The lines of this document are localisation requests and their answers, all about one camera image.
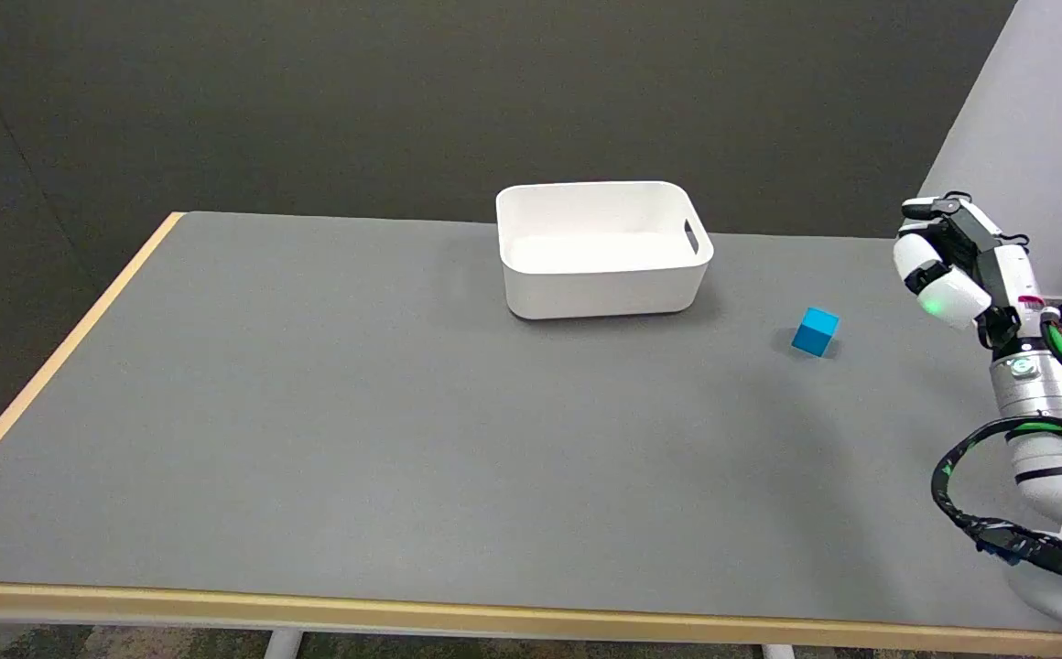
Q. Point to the white plastic storage bin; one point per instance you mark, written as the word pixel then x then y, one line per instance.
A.
pixel 600 249

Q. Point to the blue wooden cube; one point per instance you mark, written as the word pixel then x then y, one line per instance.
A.
pixel 814 331

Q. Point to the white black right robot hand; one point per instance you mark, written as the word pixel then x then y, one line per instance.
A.
pixel 952 293

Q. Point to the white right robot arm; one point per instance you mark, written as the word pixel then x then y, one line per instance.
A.
pixel 1053 430

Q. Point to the white table leg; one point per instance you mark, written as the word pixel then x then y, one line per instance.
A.
pixel 282 643
pixel 776 652

